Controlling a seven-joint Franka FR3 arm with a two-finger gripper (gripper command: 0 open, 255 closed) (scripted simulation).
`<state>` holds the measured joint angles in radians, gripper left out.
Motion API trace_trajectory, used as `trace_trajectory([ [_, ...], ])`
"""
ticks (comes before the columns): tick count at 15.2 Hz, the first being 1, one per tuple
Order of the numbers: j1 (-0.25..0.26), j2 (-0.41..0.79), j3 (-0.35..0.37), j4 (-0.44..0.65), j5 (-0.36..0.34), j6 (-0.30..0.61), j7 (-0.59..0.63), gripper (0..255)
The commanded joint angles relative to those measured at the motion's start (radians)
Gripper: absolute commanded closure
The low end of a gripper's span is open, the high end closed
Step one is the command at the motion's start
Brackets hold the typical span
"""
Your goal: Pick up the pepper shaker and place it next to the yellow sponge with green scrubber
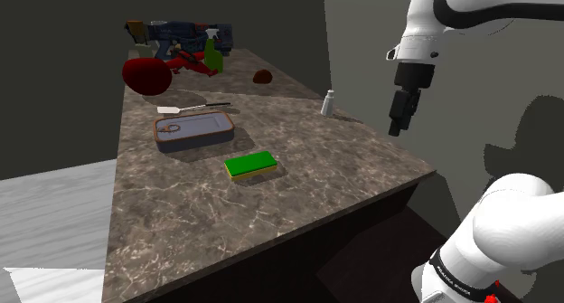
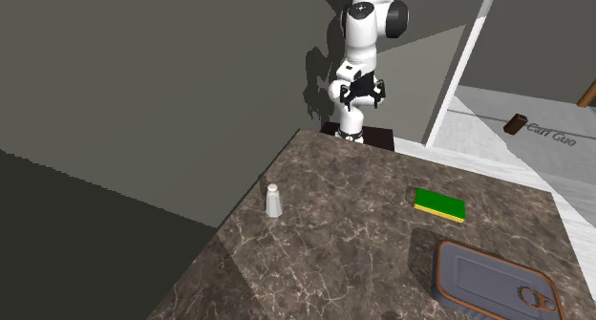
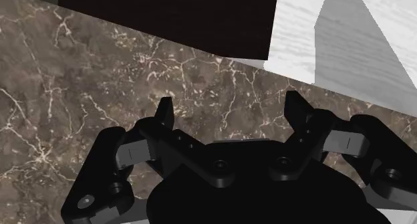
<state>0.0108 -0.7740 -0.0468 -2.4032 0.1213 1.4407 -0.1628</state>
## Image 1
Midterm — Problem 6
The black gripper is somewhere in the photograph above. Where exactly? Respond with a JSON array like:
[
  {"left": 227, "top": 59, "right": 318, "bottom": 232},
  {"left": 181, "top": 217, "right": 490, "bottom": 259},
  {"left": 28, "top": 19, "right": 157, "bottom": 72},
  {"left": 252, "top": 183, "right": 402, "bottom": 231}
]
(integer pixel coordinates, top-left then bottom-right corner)
[{"left": 388, "top": 62, "right": 437, "bottom": 137}]

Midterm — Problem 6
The white salt shaker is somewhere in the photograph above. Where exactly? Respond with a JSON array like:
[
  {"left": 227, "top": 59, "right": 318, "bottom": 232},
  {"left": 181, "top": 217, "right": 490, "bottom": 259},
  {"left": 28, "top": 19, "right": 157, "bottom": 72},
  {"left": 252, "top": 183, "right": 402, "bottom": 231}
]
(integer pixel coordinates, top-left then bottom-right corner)
[{"left": 320, "top": 90, "right": 335, "bottom": 117}]

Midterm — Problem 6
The green and yellow sponge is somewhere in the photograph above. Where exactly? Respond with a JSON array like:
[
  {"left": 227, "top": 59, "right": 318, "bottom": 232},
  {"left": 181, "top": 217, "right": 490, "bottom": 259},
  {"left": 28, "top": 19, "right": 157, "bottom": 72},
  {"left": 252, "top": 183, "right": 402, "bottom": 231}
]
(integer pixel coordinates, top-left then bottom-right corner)
[{"left": 223, "top": 150, "right": 278, "bottom": 183}]

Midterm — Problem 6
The green spray bottle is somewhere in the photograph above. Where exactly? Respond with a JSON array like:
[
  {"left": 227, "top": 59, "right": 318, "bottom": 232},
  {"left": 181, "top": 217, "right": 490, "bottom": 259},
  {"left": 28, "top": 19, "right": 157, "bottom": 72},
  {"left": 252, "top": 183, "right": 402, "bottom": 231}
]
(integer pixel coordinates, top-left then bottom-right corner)
[{"left": 203, "top": 27, "right": 224, "bottom": 74}]

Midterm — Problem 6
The grey sardine tin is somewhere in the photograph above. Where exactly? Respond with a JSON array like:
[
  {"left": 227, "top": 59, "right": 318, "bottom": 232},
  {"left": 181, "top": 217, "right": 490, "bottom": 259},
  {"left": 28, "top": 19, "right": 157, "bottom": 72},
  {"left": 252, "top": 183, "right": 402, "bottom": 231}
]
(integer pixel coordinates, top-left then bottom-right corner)
[{"left": 152, "top": 110, "right": 236, "bottom": 154}]

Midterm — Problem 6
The red toy plane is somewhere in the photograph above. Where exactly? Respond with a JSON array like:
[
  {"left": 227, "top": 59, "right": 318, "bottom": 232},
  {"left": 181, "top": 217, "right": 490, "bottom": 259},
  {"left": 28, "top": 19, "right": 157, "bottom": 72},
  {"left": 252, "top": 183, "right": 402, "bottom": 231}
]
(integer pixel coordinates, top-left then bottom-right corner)
[{"left": 164, "top": 50, "right": 220, "bottom": 79}]

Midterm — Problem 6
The blue toy blaster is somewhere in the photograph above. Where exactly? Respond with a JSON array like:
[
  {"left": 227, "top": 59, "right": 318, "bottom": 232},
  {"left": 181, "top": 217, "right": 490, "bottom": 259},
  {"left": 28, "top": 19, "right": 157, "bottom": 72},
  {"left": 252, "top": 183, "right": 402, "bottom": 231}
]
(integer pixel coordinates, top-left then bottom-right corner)
[{"left": 124, "top": 20, "right": 234, "bottom": 61}]

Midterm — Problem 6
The large dark red ball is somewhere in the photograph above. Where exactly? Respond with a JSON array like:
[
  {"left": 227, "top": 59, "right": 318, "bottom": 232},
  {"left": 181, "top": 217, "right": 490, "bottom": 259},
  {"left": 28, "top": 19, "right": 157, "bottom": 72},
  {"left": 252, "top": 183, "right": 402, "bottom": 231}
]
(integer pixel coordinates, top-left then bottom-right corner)
[{"left": 121, "top": 57, "right": 173, "bottom": 97}]

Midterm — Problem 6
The white spatula with black handle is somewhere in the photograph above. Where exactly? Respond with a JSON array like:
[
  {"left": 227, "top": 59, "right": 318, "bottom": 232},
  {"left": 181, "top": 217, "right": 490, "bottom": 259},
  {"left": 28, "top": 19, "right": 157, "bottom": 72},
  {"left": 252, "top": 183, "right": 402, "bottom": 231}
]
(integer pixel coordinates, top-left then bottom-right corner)
[{"left": 156, "top": 101, "right": 232, "bottom": 115}]

